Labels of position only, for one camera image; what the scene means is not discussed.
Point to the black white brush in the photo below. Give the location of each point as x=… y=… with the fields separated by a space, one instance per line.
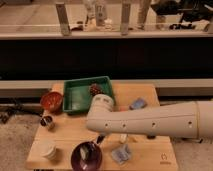
x=91 y=149

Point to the purple bowl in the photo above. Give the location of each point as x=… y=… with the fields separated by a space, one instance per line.
x=79 y=165

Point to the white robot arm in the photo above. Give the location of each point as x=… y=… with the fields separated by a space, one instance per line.
x=186 y=120

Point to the red orange bowl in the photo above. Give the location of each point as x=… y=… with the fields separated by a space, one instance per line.
x=51 y=101

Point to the dark grape bunch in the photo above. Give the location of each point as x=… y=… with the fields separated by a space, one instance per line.
x=95 y=89

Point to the green plastic tray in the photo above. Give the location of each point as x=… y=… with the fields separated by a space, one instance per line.
x=77 y=96

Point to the blue sponge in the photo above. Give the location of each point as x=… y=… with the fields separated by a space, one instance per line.
x=139 y=103

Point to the white yellow corn toy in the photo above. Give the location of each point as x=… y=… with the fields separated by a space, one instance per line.
x=125 y=138

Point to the wooden table board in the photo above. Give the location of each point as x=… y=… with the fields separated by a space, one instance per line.
x=69 y=131

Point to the blue grey cloth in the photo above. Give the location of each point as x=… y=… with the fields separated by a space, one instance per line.
x=121 y=154

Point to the white stacked cups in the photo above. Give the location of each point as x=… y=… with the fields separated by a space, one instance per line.
x=47 y=149

